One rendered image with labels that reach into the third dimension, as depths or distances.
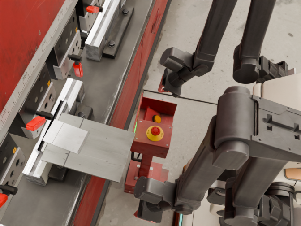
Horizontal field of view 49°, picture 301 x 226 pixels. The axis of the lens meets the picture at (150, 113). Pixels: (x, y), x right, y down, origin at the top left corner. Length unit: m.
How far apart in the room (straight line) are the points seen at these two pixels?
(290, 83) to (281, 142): 0.41
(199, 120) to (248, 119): 1.87
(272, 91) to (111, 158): 0.53
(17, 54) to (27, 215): 0.63
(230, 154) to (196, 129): 1.84
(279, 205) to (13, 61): 0.70
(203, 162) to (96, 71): 0.90
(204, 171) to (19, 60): 0.44
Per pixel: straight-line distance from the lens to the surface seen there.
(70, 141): 1.13
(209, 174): 0.64
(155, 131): 1.36
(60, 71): 0.99
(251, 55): 1.00
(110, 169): 1.08
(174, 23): 2.86
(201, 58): 1.01
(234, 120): 0.48
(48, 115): 0.88
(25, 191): 1.23
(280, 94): 0.89
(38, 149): 1.15
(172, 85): 1.15
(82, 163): 1.10
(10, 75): 0.74
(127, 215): 2.07
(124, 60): 1.45
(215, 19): 0.91
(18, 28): 0.72
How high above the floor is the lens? 2.02
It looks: 61 degrees down
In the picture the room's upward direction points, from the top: 10 degrees clockwise
